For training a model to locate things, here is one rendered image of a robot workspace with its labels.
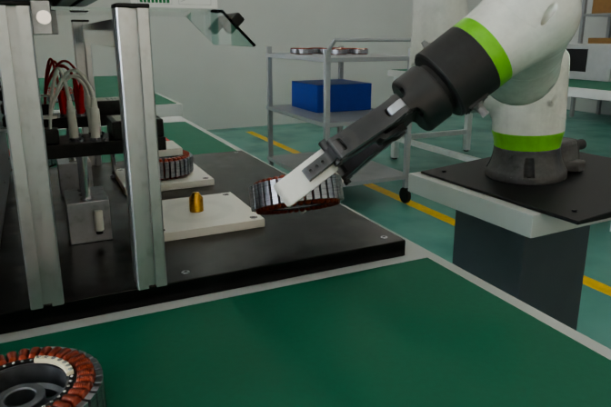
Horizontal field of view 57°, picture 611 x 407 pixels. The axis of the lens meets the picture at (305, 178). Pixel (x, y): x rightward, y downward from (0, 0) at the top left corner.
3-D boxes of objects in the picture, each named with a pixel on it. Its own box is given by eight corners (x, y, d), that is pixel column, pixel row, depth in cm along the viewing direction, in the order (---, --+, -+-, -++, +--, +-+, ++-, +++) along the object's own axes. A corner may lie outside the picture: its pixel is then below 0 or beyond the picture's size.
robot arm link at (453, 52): (439, 38, 73) (449, 9, 63) (499, 107, 71) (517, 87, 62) (402, 67, 73) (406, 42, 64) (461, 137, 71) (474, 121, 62)
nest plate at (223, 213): (231, 198, 90) (230, 191, 90) (265, 226, 77) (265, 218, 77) (135, 211, 84) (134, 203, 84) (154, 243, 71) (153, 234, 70)
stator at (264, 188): (345, 206, 72) (342, 177, 73) (343, 198, 61) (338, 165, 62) (261, 217, 73) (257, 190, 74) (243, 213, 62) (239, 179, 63)
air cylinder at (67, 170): (90, 183, 100) (87, 152, 99) (95, 193, 93) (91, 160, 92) (59, 185, 98) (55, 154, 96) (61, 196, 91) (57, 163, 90)
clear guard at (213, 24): (215, 44, 116) (214, 14, 115) (255, 46, 95) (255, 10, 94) (42, 45, 103) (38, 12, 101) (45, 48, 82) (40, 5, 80)
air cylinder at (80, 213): (105, 222, 79) (103, 184, 77) (113, 239, 72) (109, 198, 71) (67, 227, 77) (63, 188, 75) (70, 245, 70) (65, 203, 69)
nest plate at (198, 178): (193, 167, 111) (192, 161, 111) (214, 185, 98) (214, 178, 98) (114, 175, 105) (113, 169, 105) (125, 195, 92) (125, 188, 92)
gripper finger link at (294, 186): (339, 169, 62) (338, 168, 61) (288, 208, 62) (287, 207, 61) (322, 148, 62) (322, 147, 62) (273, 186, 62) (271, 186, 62)
